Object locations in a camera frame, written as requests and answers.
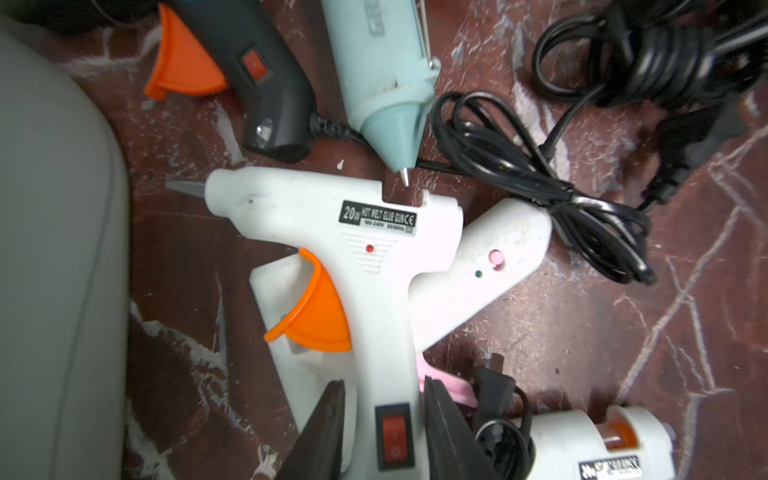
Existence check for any small white orange glue gun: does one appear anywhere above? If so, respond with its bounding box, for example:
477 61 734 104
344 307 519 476
528 405 676 479

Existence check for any black orange glue gun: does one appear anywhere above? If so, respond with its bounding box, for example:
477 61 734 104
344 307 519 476
144 0 316 163

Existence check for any white glue gun under pile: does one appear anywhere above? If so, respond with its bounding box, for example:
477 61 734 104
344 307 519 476
249 254 358 479

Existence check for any black coiled cord bundle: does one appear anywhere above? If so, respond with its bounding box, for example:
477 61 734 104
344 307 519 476
530 0 768 211

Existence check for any white orange trigger glue gun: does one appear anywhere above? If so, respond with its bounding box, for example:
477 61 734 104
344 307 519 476
168 167 463 479

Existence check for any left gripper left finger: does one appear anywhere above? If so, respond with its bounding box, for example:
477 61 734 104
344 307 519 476
275 380 345 480

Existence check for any white pink glue gun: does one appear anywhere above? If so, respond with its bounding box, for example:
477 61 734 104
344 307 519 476
409 199 552 408

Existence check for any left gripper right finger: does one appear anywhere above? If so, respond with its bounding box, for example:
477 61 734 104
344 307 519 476
423 377 498 480

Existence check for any grey plastic storage box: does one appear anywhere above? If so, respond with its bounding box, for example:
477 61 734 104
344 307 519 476
1 30 130 479

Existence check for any large mint glue gun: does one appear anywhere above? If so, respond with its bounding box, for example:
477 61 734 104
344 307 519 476
321 0 441 186

